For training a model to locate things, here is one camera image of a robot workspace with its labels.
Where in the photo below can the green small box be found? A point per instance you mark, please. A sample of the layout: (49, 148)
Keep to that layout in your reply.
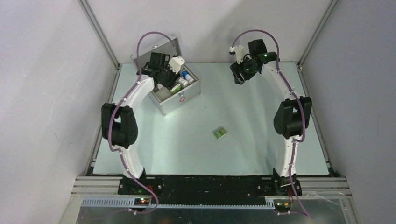
(219, 133)

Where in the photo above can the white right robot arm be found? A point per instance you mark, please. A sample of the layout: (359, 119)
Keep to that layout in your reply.
(293, 114)

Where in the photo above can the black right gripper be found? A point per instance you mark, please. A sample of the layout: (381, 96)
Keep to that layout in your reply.
(236, 68)

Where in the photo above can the small white bottle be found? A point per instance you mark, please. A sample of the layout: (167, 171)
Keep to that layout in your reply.
(183, 82)

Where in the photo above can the grey divided tray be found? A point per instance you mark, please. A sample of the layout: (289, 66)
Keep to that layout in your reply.
(163, 94)

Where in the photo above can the blue cap clear bottle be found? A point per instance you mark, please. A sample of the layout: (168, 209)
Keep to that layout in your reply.
(187, 77)

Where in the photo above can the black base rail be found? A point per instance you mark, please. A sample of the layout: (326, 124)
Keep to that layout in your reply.
(209, 190)

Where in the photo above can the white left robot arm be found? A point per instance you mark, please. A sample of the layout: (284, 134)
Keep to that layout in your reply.
(118, 122)

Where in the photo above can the green sachet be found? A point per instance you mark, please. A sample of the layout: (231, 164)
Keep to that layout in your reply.
(176, 89)

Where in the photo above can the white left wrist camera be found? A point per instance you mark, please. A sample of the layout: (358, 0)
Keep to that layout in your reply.
(176, 63)

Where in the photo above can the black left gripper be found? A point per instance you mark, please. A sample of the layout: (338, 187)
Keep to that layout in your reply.
(174, 78)

